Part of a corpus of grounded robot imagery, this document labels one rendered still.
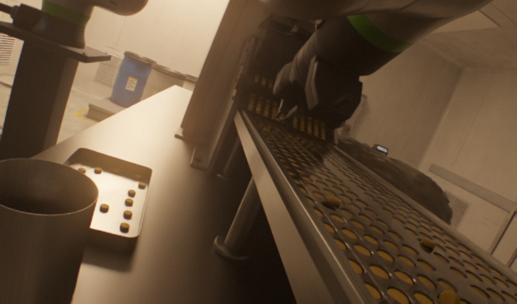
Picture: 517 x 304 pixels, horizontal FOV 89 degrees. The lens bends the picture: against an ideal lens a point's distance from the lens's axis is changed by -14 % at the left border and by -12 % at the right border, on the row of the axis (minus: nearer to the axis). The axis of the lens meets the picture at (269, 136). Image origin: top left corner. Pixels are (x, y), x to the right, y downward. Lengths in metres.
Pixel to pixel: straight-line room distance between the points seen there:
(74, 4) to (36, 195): 0.68
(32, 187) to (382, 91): 4.87
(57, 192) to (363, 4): 0.27
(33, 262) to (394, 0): 0.28
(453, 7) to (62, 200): 0.35
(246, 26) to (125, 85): 2.94
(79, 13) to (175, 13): 3.47
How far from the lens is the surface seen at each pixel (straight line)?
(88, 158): 0.53
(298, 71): 0.38
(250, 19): 0.94
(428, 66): 5.45
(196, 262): 0.37
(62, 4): 0.92
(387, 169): 0.53
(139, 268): 0.33
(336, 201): 0.23
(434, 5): 0.24
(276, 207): 0.20
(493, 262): 0.32
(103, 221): 0.39
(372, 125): 4.99
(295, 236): 0.16
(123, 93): 3.78
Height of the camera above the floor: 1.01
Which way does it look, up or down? 9 degrees down
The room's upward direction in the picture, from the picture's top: 23 degrees clockwise
